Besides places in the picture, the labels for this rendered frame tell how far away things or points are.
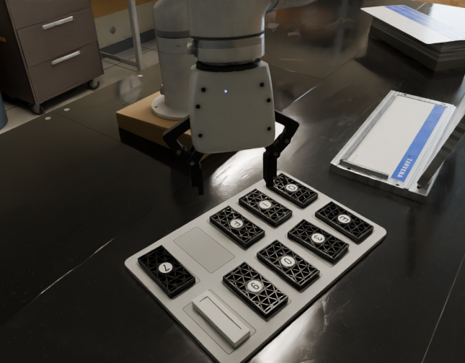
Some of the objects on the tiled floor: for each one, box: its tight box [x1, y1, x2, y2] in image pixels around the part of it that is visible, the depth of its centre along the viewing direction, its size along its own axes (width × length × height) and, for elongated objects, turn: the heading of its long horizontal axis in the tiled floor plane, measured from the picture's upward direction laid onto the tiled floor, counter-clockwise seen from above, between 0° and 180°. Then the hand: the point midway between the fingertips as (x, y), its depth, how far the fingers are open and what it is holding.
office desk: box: [91, 0, 154, 72], centre depth 375 cm, size 140×72×75 cm, turn 144°
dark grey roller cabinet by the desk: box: [0, 0, 104, 115], centre depth 306 cm, size 70×49×90 cm
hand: (233, 180), depth 57 cm, fingers open, 8 cm apart
